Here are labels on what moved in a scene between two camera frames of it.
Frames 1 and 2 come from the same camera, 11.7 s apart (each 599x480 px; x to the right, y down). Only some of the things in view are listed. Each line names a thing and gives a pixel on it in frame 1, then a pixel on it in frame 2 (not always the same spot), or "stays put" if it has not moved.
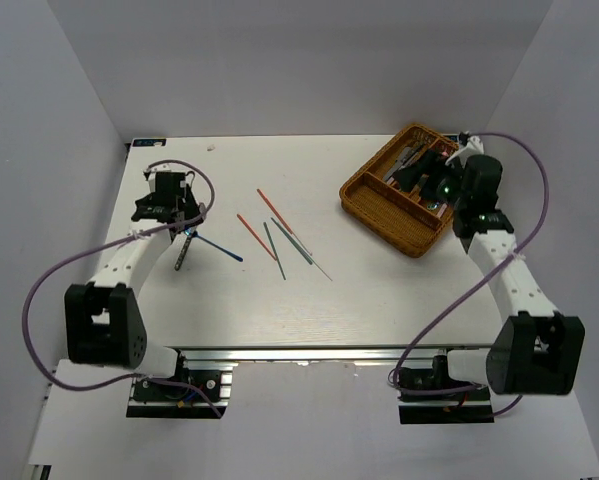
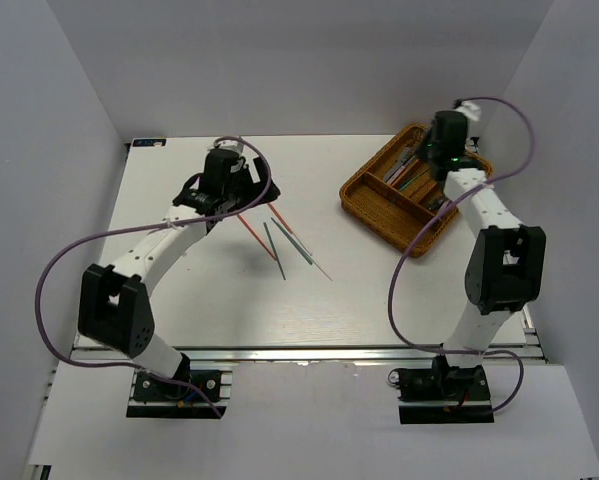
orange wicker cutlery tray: (401, 221) stays put
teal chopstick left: (274, 249) stays put
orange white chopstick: (283, 221) stays put
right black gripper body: (447, 187) -> (426, 148)
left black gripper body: (192, 214) -> (244, 190)
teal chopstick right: (294, 241) stays put
